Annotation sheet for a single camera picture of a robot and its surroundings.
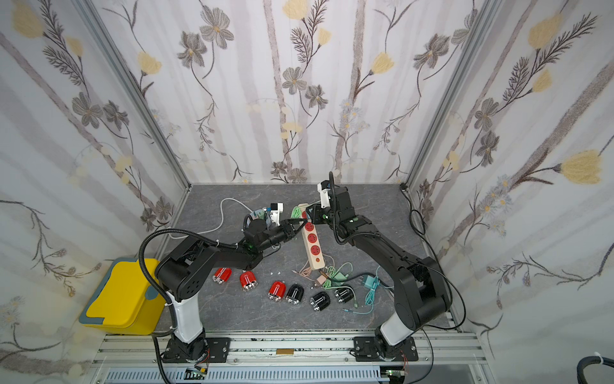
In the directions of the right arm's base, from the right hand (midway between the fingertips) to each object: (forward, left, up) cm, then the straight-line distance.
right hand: (312, 204), depth 83 cm
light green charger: (-18, -10, -20) cm, 29 cm away
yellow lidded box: (-33, +56, -9) cm, 65 cm away
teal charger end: (-20, -22, -19) cm, 35 cm away
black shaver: (-25, +5, -20) cm, 33 cm away
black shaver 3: (-25, -12, -19) cm, 34 cm away
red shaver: (-21, +23, -20) cm, 37 cm away
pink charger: (-20, -4, -18) cm, 28 cm away
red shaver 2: (-25, +11, -19) cm, 33 cm away
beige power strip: (-12, -1, -10) cm, 16 cm away
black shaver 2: (-28, -4, -19) cm, 34 cm away
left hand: (-3, +2, -6) cm, 7 cm away
